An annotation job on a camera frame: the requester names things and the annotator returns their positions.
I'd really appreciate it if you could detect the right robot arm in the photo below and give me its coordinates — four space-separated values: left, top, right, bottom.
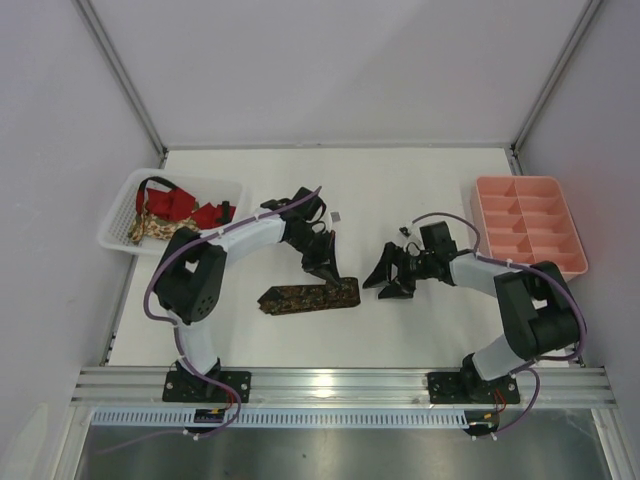
364 221 586 404

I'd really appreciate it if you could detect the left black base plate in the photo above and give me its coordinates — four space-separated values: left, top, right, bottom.
162 370 251 404

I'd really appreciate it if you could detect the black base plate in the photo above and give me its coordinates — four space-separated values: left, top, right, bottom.
426 371 520 405
162 370 251 404

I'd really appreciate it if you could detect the right aluminium frame post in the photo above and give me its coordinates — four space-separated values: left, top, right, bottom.
510 0 606 157

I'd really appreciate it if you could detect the dark brown patterned tie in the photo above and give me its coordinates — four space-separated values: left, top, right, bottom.
257 277 361 316

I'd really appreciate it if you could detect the white plastic basket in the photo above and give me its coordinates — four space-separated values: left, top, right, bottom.
97 168 251 257

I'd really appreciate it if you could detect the red tie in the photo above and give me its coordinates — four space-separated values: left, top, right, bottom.
132 187 236 231

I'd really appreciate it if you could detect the aluminium frame post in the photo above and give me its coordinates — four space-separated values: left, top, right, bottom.
72 0 168 162
510 0 606 157

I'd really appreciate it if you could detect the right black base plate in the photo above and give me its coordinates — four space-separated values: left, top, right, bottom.
426 371 520 405

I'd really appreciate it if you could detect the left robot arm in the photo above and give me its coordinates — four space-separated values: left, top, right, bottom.
143 187 342 399

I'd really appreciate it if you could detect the aluminium mounting rail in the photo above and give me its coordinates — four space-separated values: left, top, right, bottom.
71 367 617 410

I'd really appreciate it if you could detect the pink divided organizer tray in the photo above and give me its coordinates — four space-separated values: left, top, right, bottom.
470 176 589 281

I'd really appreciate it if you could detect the white slotted cable duct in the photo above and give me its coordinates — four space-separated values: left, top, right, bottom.
92 408 469 429

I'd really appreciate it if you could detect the beige floral tie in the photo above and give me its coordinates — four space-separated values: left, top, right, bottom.
127 214 193 245

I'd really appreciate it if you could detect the left aluminium frame post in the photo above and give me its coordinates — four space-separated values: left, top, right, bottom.
72 0 168 162

